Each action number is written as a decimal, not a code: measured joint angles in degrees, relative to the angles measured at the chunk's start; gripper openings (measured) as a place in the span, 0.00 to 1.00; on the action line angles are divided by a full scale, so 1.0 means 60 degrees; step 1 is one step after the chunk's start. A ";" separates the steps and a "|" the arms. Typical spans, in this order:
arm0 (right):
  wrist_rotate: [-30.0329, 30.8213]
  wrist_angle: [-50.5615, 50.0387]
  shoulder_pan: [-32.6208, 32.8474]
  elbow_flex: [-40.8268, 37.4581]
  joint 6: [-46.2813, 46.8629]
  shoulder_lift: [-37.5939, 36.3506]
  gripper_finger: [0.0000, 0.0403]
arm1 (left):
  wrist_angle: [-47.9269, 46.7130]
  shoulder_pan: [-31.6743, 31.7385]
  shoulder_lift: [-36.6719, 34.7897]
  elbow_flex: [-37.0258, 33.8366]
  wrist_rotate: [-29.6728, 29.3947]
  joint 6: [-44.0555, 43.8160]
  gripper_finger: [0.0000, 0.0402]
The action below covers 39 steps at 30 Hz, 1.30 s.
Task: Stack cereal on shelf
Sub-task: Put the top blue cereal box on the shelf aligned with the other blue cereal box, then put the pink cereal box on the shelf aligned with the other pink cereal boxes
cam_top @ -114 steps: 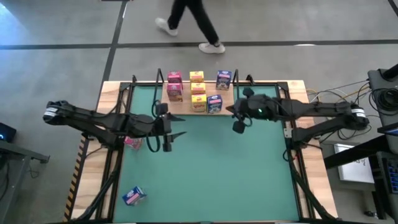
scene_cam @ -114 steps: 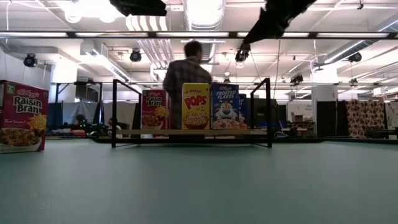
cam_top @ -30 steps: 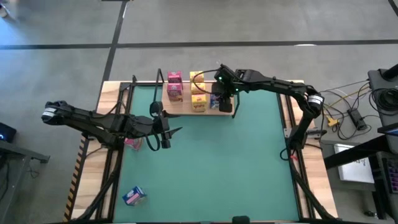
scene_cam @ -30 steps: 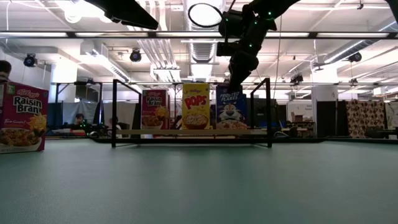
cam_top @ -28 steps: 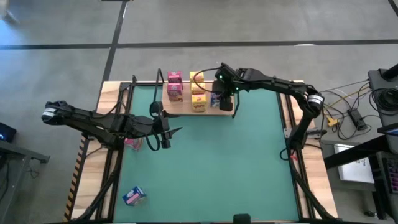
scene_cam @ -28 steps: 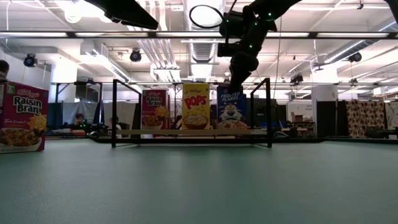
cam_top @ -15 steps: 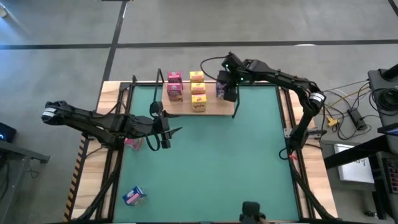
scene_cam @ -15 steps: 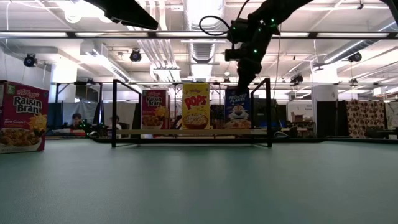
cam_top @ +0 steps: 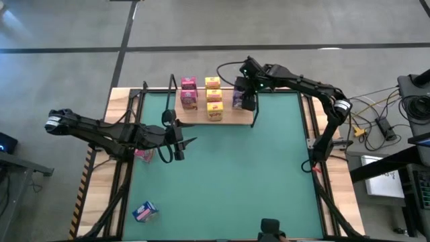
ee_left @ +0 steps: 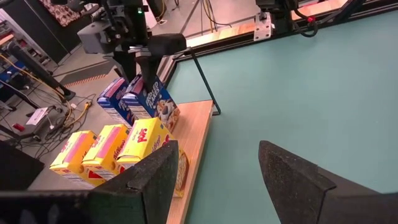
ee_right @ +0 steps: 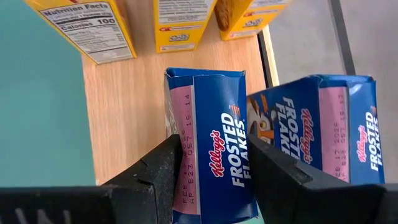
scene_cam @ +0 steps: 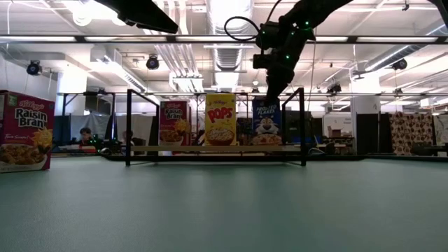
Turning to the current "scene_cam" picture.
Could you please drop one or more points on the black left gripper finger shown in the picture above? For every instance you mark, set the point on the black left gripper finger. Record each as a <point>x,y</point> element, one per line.
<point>147,15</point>

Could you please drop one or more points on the green table mat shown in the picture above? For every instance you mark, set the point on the green table mat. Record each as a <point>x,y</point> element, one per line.
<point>315,217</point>

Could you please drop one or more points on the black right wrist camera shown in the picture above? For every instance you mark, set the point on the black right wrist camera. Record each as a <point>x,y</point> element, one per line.
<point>260,61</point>

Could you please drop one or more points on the black room partition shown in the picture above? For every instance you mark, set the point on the black room partition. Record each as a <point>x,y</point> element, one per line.
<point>367,136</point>

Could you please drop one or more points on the brown cardboard box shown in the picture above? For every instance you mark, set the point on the brown cardboard box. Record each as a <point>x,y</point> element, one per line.
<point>336,132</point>

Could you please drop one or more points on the wooden shelf with black frame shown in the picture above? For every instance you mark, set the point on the wooden shelf with black frame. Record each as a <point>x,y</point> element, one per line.
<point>175,148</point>

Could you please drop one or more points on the black table frame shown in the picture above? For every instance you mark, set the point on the black table frame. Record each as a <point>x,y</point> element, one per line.
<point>385,158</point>

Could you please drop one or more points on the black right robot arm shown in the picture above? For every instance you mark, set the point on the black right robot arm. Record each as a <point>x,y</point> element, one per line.
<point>315,8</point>

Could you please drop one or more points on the yellow Corn Pops cereal box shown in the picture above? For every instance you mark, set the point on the yellow Corn Pops cereal box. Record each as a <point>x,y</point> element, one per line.
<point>220,119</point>

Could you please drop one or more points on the black ceiling spotlight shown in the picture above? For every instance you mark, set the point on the black ceiling spotlight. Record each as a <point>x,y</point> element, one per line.
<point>152,63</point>
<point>334,89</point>
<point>34,68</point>
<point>399,64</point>

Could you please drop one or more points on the blue Frosted Flakes cereal box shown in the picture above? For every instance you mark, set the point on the blue Frosted Flakes cereal box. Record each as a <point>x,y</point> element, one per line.
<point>266,126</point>

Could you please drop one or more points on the magenta Raisin Bran cereal box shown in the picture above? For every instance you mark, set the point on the magenta Raisin Bran cereal box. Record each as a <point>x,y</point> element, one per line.
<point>28,119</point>
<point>175,119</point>

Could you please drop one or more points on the person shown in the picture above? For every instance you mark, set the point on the person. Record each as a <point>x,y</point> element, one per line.
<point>127,137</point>
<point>86,134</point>

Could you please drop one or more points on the black overhead frame rail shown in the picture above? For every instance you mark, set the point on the black overhead frame rail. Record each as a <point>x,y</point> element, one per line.
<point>170,39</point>

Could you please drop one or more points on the black background workstation frame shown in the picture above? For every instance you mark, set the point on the black background workstation frame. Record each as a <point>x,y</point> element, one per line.
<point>91,94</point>

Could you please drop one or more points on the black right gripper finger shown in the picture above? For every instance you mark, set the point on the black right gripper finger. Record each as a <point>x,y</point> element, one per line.
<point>278,87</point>

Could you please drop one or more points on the brown patterned fabric screen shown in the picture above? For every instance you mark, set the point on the brown patterned fabric screen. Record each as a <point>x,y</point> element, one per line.
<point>409,133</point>

